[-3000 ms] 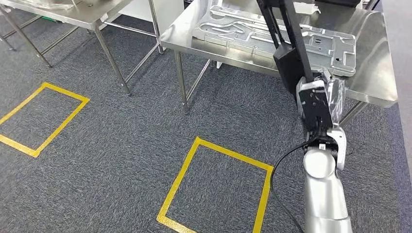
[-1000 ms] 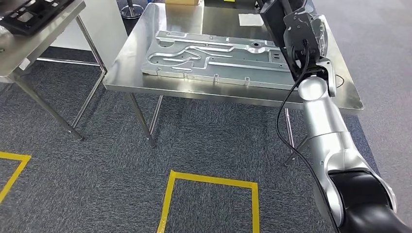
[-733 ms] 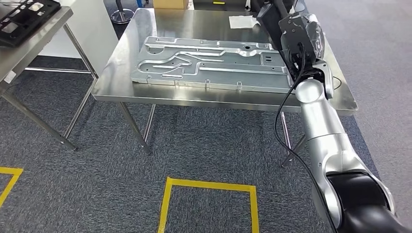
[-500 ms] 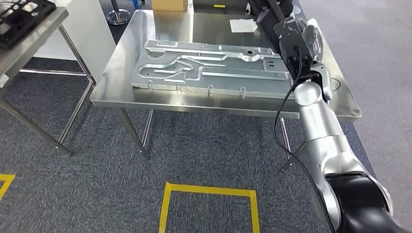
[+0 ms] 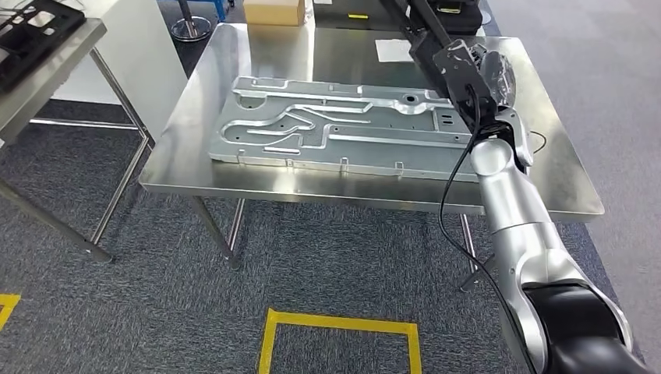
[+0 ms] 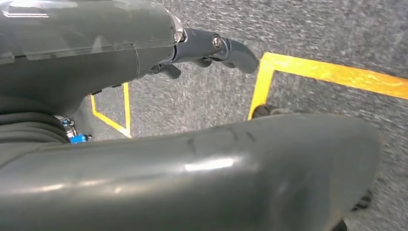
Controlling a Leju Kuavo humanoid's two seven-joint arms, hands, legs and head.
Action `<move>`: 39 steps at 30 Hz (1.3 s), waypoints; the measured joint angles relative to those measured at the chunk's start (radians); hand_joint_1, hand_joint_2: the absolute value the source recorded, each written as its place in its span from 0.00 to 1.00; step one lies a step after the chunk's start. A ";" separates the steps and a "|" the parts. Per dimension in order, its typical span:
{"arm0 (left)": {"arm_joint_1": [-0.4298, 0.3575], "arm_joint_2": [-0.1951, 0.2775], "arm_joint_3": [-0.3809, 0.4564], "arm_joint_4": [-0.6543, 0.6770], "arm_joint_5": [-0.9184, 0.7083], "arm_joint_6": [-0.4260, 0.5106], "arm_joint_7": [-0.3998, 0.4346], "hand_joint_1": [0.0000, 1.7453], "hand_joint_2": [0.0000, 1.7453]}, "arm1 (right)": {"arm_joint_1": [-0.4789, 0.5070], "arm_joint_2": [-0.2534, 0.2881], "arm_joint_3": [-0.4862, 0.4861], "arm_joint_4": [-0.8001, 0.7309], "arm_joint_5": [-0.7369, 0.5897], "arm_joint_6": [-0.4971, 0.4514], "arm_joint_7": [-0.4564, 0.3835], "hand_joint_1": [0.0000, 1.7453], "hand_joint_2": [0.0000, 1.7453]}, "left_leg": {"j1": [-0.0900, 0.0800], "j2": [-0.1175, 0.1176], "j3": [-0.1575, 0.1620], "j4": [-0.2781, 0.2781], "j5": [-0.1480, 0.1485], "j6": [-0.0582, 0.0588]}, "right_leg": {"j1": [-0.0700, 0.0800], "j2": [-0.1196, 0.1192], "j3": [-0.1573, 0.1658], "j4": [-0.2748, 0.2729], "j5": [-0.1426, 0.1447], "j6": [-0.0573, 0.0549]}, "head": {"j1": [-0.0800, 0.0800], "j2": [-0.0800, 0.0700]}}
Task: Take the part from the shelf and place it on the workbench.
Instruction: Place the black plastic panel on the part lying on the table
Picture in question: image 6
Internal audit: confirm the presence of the yellow floor tape square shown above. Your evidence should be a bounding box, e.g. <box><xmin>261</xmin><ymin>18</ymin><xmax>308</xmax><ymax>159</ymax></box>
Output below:
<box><xmin>248</xmin><ymin>51</ymin><xmax>408</xmax><ymax>120</ymax></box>

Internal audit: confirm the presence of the blue metal fitting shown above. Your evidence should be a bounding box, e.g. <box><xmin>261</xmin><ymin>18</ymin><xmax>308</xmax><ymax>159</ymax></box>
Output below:
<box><xmin>60</xmin><ymin>116</ymin><xmax>93</xmax><ymax>145</ymax></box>

